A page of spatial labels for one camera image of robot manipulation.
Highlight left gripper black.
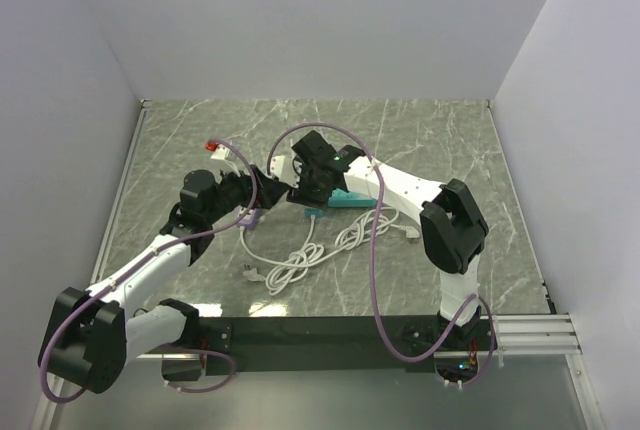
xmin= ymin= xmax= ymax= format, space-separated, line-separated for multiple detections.
xmin=205 ymin=161 xmax=289 ymax=225

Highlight purple power strip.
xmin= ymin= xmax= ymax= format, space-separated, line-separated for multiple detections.
xmin=237 ymin=208 xmax=261 ymax=230

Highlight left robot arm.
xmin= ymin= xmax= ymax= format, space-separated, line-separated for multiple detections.
xmin=38 ymin=166 xmax=301 ymax=403

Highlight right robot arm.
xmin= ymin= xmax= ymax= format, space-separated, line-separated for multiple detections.
xmin=268 ymin=130 xmax=489 ymax=349

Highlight teal triangular power strip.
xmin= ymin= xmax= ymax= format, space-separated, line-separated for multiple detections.
xmin=327 ymin=189 xmax=376 ymax=208

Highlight black base beam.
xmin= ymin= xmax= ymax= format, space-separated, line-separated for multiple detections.
xmin=159 ymin=314 xmax=501 ymax=376

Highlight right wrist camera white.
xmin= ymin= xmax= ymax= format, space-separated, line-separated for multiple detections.
xmin=269 ymin=155 xmax=296 ymax=184

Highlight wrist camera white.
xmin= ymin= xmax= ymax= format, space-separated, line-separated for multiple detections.
xmin=205 ymin=140 xmax=239 ymax=164
xmin=269 ymin=155 xmax=296 ymax=184

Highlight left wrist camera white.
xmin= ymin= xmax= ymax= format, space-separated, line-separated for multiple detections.
xmin=205 ymin=140 xmax=239 ymax=164

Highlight white cord of purple strip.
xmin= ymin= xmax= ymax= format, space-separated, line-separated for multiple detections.
xmin=239 ymin=227 xmax=326 ymax=299

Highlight white coiled cord with plug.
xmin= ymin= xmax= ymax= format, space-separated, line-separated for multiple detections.
xmin=335 ymin=207 xmax=421 ymax=252

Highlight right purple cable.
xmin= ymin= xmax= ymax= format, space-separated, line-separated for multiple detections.
xmin=267 ymin=122 xmax=499 ymax=394

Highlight purple cable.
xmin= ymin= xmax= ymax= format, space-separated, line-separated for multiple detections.
xmin=38 ymin=139 xmax=261 ymax=404
xmin=267 ymin=122 xmax=499 ymax=394

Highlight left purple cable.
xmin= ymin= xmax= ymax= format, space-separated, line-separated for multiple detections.
xmin=38 ymin=139 xmax=261 ymax=404

